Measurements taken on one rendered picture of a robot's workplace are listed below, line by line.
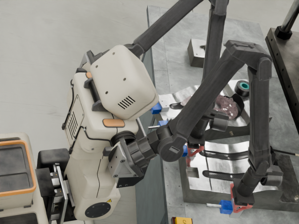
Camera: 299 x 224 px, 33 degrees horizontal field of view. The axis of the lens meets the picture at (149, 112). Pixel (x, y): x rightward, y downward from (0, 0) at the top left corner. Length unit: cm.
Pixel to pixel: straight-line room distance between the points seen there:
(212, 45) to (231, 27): 120
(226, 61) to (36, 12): 284
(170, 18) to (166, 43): 92
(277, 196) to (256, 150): 46
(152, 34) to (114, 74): 30
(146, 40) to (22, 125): 157
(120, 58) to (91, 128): 24
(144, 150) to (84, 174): 38
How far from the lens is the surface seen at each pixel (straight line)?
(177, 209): 202
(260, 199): 210
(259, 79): 152
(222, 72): 150
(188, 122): 156
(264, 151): 170
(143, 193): 273
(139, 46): 183
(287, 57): 306
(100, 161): 185
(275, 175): 181
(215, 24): 187
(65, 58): 376
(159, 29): 185
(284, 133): 253
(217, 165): 211
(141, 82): 157
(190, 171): 207
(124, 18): 430
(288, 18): 314
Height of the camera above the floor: 239
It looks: 43 degrees down
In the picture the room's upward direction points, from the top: 18 degrees clockwise
